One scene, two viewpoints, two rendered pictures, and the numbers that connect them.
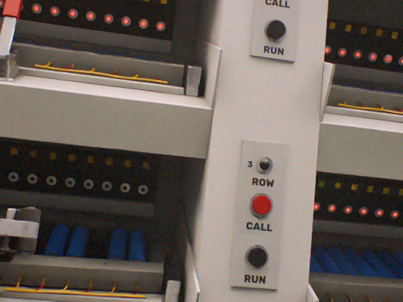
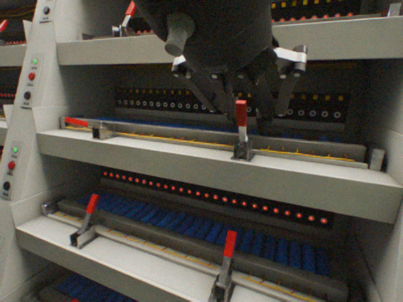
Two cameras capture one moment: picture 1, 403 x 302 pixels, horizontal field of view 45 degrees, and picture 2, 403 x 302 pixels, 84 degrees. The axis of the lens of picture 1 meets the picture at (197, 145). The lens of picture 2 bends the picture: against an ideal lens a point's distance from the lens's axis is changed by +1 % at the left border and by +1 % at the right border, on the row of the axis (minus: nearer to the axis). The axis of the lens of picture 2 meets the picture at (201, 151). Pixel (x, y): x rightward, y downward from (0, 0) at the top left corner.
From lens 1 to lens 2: 0.17 m
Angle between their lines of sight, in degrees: 30
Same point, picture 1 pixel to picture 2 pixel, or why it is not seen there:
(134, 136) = (351, 47)
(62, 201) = (284, 123)
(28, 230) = (301, 57)
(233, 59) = not seen: outside the picture
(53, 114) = (295, 41)
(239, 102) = not seen: outside the picture
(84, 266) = (308, 141)
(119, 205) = (320, 124)
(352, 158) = not seen: outside the picture
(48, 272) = (284, 145)
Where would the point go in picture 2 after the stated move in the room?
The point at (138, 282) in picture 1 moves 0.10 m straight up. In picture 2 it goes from (346, 154) to (354, 85)
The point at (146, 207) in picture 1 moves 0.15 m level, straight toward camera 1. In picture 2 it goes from (339, 125) to (359, 97)
